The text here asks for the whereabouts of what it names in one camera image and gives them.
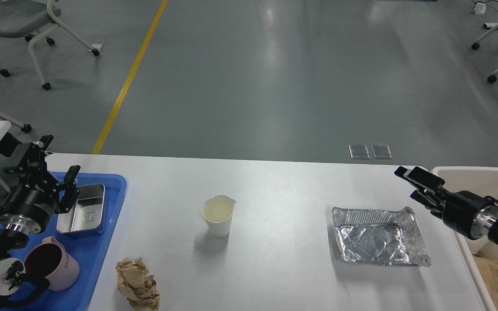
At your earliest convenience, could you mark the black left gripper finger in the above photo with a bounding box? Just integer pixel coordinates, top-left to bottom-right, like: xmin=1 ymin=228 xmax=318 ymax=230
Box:
xmin=3 ymin=135 xmax=54 ymax=184
xmin=55 ymin=165 xmax=81 ymax=214

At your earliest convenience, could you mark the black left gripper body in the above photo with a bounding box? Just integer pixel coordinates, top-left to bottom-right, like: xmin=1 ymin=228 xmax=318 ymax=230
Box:
xmin=0 ymin=180 xmax=59 ymax=235

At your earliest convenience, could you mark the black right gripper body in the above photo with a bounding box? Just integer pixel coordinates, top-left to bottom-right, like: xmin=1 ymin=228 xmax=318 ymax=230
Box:
xmin=437 ymin=190 xmax=498 ymax=240

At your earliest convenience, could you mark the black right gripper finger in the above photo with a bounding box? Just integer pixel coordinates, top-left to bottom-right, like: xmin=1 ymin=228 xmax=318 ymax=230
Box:
xmin=394 ymin=167 xmax=444 ymax=216
xmin=406 ymin=167 xmax=447 ymax=201

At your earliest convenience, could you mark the stainless steel rectangular container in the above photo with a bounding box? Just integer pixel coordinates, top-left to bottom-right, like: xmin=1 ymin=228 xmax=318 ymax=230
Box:
xmin=57 ymin=184 xmax=105 ymax=238

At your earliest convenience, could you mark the aluminium foil tray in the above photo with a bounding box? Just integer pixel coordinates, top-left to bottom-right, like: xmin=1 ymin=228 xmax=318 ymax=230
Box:
xmin=332 ymin=207 xmax=431 ymax=267

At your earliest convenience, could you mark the pink ribbed mug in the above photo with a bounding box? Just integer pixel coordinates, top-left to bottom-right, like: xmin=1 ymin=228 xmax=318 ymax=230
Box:
xmin=24 ymin=236 xmax=80 ymax=292

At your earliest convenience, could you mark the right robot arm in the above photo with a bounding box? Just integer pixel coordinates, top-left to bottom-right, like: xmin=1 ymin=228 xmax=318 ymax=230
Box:
xmin=394 ymin=167 xmax=498 ymax=245

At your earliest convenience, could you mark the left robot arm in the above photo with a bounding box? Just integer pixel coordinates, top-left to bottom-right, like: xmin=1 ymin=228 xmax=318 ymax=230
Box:
xmin=0 ymin=135 xmax=80 ymax=309

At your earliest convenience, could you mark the beige plastic bin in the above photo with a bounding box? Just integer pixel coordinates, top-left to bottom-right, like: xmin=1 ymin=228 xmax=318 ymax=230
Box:
xmin=431 ymin=167 xmax=498 ymax=311

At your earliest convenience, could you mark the blue plastic tray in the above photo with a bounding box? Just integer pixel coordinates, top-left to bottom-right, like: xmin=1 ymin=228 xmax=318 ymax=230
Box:
xmin=9 ymin=172 xmax=127 ymax=311

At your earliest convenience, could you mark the right floor outlet cover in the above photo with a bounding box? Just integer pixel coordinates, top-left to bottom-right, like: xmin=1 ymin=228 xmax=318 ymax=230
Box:
xmin=371 ymin=144 xmax=393 ymax=160

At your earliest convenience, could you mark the floor outlet cover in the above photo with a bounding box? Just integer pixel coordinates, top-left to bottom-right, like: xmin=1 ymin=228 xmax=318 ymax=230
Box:
xmin=348 ymin=144 xmax=371 ymax=160
xmin=371 ymin=144 xmax=393 ymax=160

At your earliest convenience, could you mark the left floor outlet cover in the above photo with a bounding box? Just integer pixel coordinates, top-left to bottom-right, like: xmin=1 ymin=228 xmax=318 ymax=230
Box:
xmin=348 ymin=144 xmax=371 ymax=160

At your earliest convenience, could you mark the crumpled brown paper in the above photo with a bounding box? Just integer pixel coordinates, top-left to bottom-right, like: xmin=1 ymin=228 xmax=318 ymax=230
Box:
xmin=115 ymin=257 xmax=160 ymax=311

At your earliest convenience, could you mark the grey office chair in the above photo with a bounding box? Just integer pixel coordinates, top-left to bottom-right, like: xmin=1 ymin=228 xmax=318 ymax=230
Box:
xmin=0 ymin=0 xmax=99 ymax=90

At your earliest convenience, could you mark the white paper cup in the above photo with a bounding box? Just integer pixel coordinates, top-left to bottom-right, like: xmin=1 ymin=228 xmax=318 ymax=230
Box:
xmin=200 ymin=195 xmax=237 ymax=238

